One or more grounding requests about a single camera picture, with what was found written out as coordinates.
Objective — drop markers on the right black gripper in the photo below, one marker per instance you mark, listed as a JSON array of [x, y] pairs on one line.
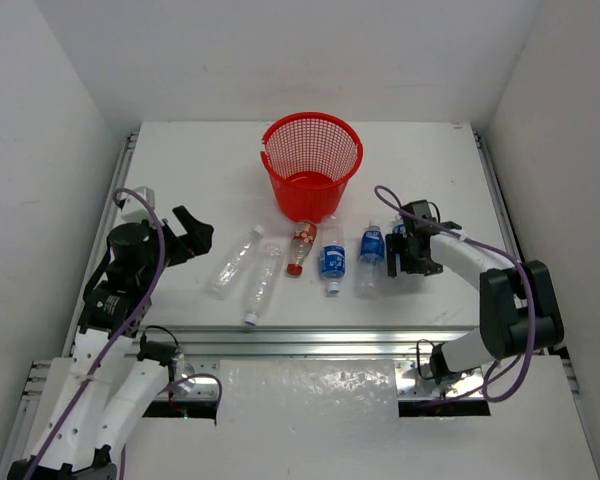
[[426, 267]]

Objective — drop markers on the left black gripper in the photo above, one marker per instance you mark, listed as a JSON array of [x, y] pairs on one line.
[[181, 244]]

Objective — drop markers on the blue label bottle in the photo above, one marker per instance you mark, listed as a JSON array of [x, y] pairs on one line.
[[370, 259], [332, 255]]

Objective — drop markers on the clear bottle white cap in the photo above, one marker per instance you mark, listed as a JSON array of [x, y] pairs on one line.
[[234, 264], [262, 282]]

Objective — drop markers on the red cap orange label bottle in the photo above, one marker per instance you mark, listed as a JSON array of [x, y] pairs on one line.
[[300, 246]]

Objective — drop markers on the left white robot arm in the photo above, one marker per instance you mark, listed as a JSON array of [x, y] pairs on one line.
[[115, 372]]

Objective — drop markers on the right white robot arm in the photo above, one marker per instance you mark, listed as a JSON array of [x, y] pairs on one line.
[[518, 309]]

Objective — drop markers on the red plastic mesh basket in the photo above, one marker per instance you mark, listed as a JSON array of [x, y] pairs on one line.
[[310, 158]]

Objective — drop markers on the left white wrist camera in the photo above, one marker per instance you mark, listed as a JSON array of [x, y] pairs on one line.
[[132, 207]]

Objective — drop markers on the aluminium rail frame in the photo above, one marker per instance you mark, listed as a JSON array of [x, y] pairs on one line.
[[214, 169]]

